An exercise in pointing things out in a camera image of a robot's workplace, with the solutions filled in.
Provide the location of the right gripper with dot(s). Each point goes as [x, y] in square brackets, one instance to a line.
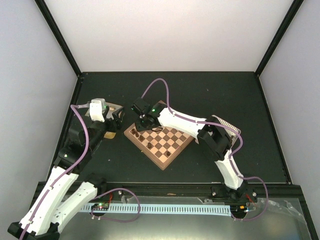
[140, 128]

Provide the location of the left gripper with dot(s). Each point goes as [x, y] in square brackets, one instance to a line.
[114, 127]

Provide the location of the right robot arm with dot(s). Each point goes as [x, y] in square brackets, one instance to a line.
[215, 139]

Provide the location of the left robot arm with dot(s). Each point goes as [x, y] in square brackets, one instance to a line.
[50, 214]

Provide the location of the wooden chess board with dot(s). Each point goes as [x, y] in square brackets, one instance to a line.
[163, 139]

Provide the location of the yellow tin box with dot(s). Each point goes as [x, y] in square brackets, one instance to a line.
[110, 135]

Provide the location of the pink tin box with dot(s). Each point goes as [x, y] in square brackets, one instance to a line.
[230, 129]

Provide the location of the light blue cable duct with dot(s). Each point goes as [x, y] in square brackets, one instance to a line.
[165, 209]

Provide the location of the black frame rail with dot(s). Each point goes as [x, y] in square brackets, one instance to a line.
[216, 191]

